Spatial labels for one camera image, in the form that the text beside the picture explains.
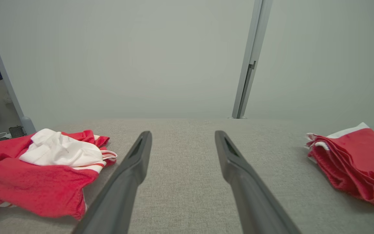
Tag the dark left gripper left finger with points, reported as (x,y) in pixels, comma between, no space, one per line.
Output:
(122,195)

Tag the grey metal partition post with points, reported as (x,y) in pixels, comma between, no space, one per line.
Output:
(250,65)

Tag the small black floor box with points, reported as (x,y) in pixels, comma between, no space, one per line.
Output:
(17,131)

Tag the folded red garment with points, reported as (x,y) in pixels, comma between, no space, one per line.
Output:
(359,162)

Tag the slanted grey partition post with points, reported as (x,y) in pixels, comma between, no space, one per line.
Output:
(3,73)

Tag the red and white jersey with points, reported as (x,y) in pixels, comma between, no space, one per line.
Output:
(28,185)

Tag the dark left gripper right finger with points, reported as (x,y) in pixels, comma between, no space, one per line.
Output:
(252,195)

